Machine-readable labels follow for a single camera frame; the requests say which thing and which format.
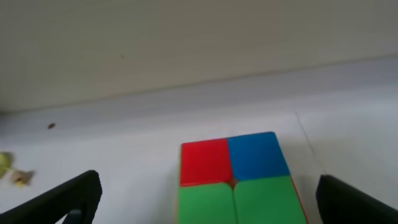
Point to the white shelf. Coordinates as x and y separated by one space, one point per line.
186 62

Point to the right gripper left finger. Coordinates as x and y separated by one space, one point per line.
56 202

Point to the many-coloured puzzle cube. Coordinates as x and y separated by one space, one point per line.
236 186

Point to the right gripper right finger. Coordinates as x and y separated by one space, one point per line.
351 208

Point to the yellow rattle drum toy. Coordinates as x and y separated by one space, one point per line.
18 177

